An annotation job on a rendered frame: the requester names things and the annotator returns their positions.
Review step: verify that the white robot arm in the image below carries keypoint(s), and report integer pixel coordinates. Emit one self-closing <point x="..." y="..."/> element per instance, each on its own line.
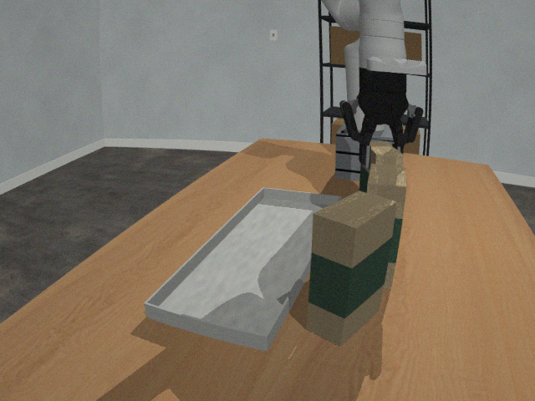
<point x="381" y="27"/>

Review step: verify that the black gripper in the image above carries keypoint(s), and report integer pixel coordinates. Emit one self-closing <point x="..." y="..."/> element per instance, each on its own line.
<point x="381" y="108"/>

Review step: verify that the tan and dark green block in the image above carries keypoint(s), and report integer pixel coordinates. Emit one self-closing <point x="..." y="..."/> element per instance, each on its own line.
<point x="381" y="153"/>
<point x="351" y="243"/>
<point x="395" y="190"/>

